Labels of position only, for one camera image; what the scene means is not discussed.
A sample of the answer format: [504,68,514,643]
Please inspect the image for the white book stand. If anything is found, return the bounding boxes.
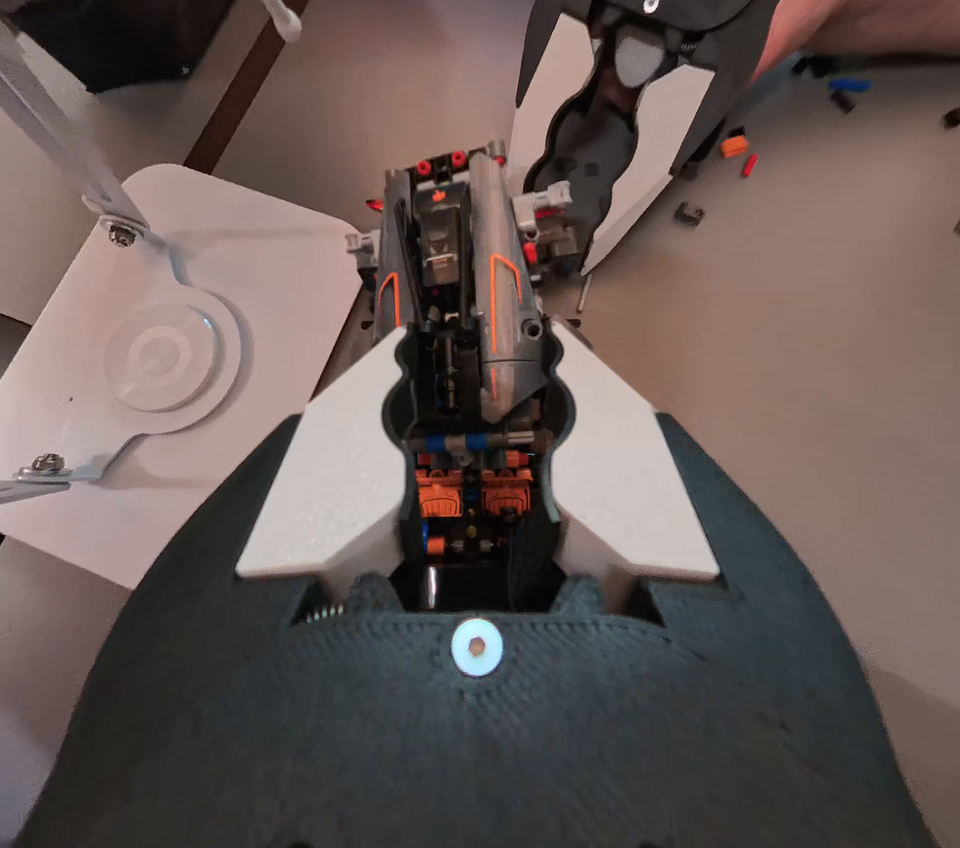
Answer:
[0,0,361,590]

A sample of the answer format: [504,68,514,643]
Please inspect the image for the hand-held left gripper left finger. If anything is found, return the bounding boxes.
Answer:
[233,324,420,585]

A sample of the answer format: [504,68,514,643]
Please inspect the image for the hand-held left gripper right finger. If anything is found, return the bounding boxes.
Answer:
[546,318,723,585]

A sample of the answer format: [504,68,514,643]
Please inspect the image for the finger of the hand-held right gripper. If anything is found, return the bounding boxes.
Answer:
[579,67,720,277]
[508,12,601,197]

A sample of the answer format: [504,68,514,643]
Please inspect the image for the grey orange lego car model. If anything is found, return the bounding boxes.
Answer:
[345,139,594,609]

